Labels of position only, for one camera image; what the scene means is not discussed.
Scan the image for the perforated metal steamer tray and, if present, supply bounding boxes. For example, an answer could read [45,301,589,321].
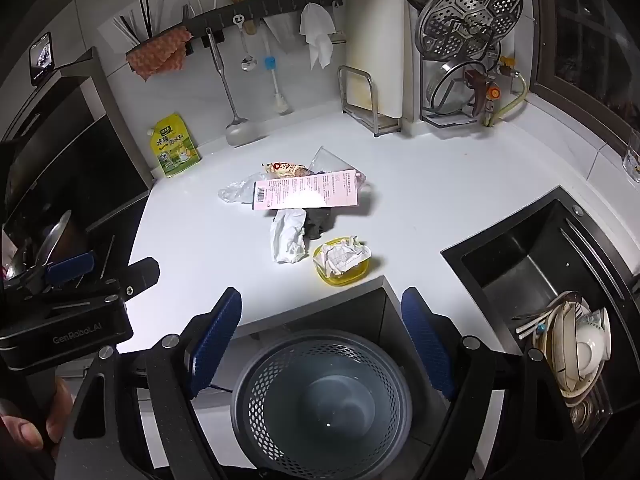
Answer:
[417,0,525,58]

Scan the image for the black wall hook rail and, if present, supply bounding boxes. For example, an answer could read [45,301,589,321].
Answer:
[180,0,343,43]

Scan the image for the yellow plastic container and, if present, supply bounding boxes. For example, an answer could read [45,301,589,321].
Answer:
[313,240,373,287]

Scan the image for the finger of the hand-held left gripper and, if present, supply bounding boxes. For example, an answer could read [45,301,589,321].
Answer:
[42,257,161,304]
[5,252,96,291]

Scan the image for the white cutting board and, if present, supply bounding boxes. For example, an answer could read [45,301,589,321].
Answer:
[345,0,406,118]

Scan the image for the metal sink drain strainer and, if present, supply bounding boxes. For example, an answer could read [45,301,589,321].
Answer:
[569,394,613,431]

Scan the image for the black kitchen sink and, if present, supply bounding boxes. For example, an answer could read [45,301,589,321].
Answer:
[440,185,640,436]

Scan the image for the glass pot lid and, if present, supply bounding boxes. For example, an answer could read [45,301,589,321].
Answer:
[432,57,501,116]

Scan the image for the metal ladle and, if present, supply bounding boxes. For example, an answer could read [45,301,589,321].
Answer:
[206,30,251,147]

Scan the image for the person's left hand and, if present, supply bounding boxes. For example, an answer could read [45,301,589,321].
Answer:
[0,380,76,453]

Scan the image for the metal lid rack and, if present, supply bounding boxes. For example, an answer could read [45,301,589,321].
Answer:
[419,35,481,126]

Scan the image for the mounted phone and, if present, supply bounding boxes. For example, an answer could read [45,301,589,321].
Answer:
[29,31,55,86]

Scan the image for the white bowl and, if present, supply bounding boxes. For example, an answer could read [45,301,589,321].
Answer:
[575,308,612,362]

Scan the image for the metal spoon in sink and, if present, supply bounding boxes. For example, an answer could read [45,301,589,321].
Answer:
[512,292,583,322]

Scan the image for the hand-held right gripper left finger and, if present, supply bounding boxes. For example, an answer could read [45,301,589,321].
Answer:
[55,286,244,480]

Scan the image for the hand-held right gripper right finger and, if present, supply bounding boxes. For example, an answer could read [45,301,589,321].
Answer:
[400,286,586,480]

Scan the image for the clear plastic bag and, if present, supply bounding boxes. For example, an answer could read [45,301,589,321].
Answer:
[217,172,263,206]

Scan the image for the grey perforated waste basket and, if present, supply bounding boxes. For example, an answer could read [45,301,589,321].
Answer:
[231,329,414,475]

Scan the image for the white bottle brush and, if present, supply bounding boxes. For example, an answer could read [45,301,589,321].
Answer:
[262,35,292,115]

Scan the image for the metal cutting board rack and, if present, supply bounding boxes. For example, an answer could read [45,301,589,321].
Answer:
[337,65,403,137]

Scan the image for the orange dish cloth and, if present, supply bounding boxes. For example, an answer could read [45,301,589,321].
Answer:
[125,27,193,83]

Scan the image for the bundle of chopsticks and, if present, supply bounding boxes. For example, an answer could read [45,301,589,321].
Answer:
[112,0,168,43]

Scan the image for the white tissue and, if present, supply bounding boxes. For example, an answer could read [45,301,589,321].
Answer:
[270,207,307,264]

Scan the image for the white paper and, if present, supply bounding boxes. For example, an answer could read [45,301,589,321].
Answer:
[320,236,372,277]

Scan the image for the white hanging cloth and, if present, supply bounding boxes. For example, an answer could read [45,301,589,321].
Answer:
[299,2,335,71]

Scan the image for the metal spoon with long handle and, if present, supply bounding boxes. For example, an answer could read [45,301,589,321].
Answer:
[235,15,258,72]

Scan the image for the clear drinking glass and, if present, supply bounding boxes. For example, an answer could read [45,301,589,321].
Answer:
[621,142,640,183]

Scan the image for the gas valve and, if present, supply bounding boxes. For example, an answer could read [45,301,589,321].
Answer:
[482,57,518,126]

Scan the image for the yellow green seasoning pouch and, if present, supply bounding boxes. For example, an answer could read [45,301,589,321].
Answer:
[147,112,202,178]

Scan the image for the cream plate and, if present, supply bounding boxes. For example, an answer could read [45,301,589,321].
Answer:
[537,300,581,396]

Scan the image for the white paper receipt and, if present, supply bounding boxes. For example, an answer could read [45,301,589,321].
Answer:
[252,146,373,211]

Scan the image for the brown snack wrapper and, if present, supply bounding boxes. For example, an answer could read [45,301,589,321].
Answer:
[262,161,308,178]

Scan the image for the dark window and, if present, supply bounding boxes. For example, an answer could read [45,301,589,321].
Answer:
[530,0,640,126]

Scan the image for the yellow gas hose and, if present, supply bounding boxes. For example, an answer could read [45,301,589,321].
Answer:
[487,74,528,126]

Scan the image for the metal wok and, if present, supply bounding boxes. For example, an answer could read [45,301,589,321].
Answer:
[2,209,76,281]

